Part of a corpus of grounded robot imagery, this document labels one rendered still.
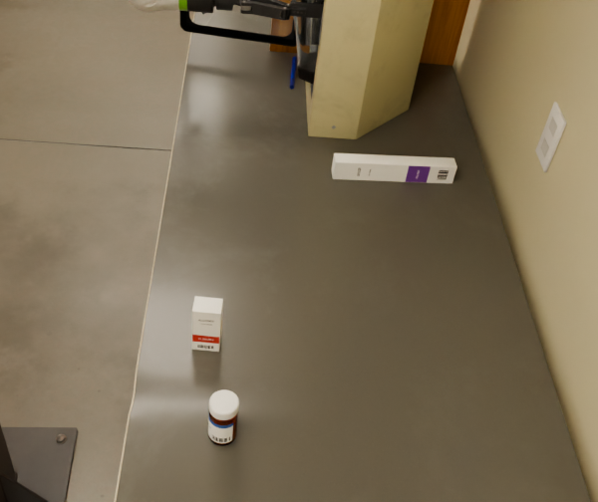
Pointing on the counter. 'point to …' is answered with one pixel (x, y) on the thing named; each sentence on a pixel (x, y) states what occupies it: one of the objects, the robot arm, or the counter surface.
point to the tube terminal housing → (365, 65)
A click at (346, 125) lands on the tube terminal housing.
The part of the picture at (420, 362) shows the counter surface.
